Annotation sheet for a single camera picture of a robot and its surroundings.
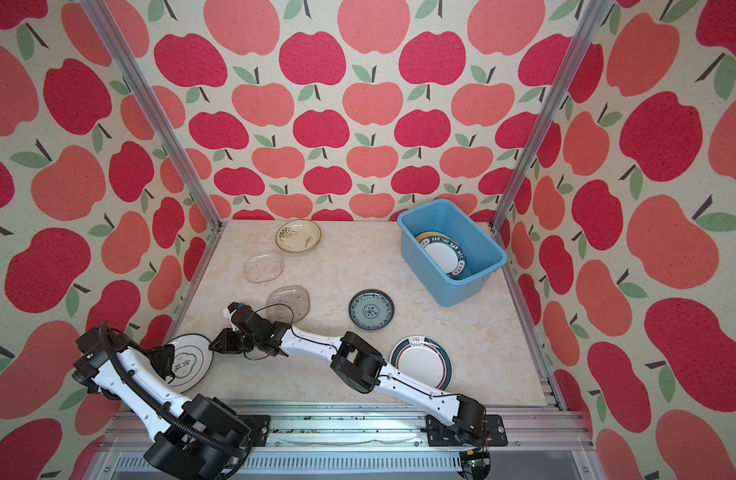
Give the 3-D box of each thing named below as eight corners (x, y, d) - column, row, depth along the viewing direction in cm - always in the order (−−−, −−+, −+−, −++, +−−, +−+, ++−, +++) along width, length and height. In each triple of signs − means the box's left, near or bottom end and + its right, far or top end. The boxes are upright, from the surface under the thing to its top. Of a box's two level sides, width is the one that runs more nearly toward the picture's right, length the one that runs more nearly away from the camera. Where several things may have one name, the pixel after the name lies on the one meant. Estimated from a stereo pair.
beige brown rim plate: (274, 252, 115) (272, 247, 112) (281, 224, 124) (280, 219, 122) (319, 252, 115) (318, 247, 112) (322, 224, 124) (322, 219, 122)
